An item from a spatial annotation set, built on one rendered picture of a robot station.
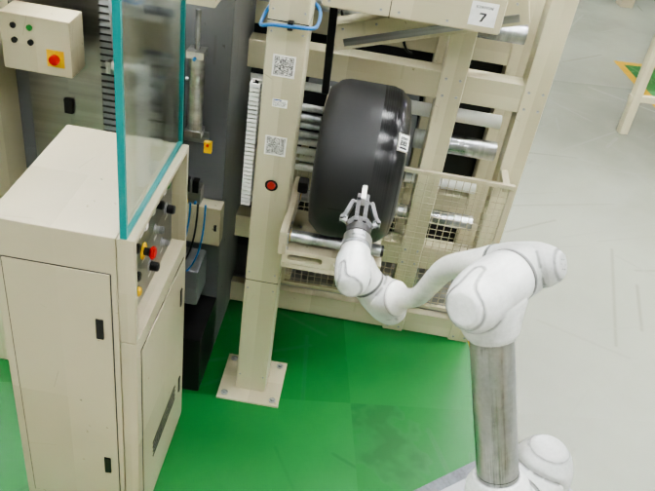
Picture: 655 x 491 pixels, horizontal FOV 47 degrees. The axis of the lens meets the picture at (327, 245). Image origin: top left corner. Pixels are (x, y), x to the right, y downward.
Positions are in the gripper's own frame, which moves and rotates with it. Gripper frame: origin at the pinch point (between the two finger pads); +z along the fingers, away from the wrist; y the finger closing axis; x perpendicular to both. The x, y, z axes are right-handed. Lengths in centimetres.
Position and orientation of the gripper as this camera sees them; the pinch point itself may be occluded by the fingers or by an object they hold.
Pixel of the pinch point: (364, 195)
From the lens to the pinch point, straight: 239.3
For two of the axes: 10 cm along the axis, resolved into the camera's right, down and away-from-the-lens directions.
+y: -9.8, -1.7, 0.1
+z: 1.3, -6.8, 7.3
